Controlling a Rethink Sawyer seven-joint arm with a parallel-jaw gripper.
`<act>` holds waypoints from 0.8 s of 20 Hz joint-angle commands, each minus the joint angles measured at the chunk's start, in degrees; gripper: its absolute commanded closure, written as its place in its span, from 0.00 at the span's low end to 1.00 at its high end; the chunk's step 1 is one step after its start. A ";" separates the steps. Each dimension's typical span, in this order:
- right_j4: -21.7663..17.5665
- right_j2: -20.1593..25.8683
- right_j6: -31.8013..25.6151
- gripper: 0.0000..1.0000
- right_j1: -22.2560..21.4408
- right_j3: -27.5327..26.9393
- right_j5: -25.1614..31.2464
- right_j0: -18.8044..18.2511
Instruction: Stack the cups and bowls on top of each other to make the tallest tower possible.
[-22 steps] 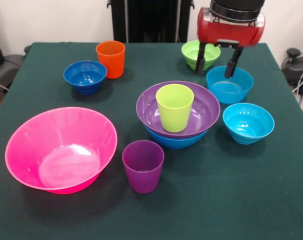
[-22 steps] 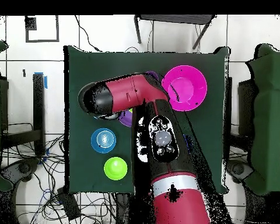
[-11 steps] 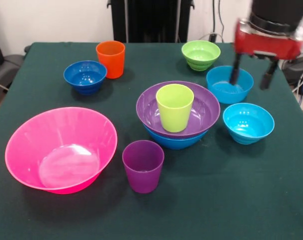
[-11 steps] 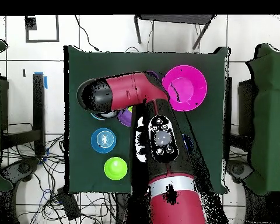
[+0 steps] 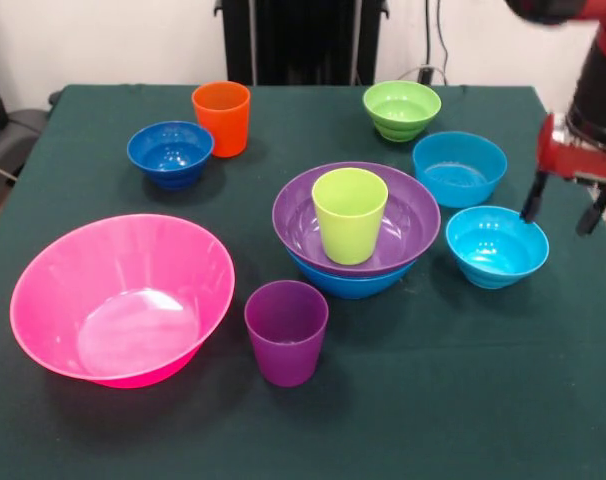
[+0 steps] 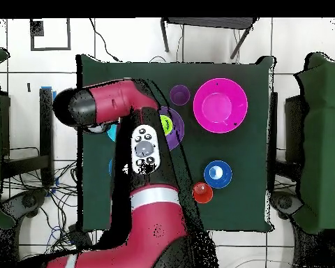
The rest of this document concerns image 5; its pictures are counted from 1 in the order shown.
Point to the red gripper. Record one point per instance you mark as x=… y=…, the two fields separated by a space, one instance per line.
x=558 y=155

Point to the cyan ribbed bowl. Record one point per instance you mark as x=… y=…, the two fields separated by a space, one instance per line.
x=493 y=250

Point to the large purple bowl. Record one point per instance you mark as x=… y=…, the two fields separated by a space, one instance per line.
x=413 y=225

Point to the lime green cup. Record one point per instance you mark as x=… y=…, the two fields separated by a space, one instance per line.
x=350 y=225

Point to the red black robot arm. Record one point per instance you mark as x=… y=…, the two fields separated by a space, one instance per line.
x=603 y=85

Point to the translucent blue straight-sided bowl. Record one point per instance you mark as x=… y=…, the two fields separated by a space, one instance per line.
x=458 y=175

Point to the green ribbed bowl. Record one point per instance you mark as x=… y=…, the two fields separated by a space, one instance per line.
x=400 y=110

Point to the dark green tablecloth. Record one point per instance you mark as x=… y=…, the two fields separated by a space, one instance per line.
x=433 y=375

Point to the large blue bowl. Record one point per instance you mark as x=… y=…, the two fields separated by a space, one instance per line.
x=353 y=289

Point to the purple cup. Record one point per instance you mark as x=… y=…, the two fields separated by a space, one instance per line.
x=285 y=350

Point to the orange cup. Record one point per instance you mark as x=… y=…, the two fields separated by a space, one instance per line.
x=223 y=125

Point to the dark blue ribbed bowl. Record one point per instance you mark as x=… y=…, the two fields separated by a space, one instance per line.
x=170 y=155

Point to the large pink bowl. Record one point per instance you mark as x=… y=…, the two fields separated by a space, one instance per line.
x=123 y=300

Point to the grey chair base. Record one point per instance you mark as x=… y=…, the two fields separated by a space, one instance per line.
x=23 y=130

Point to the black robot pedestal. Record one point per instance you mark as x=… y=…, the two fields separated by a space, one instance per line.
x=303 y=40

